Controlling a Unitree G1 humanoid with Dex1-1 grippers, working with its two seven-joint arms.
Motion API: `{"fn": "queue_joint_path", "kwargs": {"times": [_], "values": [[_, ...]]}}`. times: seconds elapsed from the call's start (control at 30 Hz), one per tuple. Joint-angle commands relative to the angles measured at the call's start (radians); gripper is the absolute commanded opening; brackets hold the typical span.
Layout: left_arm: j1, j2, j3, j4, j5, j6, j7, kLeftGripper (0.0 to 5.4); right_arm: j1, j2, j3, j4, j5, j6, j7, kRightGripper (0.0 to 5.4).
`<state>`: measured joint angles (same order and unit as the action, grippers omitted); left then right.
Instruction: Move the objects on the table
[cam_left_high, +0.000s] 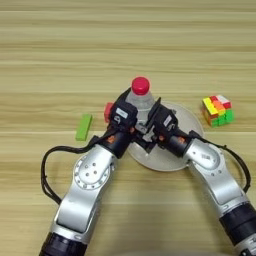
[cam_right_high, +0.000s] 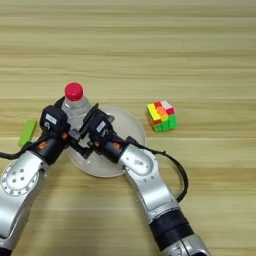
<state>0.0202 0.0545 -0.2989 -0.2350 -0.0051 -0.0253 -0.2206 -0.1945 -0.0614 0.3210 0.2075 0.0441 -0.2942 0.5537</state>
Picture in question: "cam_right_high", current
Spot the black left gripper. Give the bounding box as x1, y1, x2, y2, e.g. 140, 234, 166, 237
31, 96, 84, 166

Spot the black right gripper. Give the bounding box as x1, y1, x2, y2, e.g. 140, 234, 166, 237
78, 103, 138, 164

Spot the clear bottle with red cap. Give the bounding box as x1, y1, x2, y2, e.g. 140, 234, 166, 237
61, 82, 93, 148

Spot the round white plate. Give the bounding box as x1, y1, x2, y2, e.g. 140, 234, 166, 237
64, 105, 148, 178

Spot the black labelled box left gripper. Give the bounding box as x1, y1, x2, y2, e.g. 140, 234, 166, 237
39, 105, 70, 134

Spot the black labelled box gripper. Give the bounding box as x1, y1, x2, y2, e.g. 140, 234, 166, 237
39, 105, 70, 134
87, 111, 116, 141

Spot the black labelled box right gripper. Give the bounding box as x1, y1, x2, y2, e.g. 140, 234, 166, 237
87, 111, 116, 141

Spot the green rectangular block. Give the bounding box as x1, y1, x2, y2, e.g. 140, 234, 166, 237
17, 119, 38, 148

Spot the multicolour puzzle cube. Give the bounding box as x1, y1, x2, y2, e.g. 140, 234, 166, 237
146, 100, 178, 133

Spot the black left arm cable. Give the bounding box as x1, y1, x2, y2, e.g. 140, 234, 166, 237
0, 141, 34, 160

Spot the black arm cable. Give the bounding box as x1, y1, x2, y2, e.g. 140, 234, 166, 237
0, 141, 34, 160
128, 135, 189, 204

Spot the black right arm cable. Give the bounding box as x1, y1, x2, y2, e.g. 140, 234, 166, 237
128, 135, 189, 204

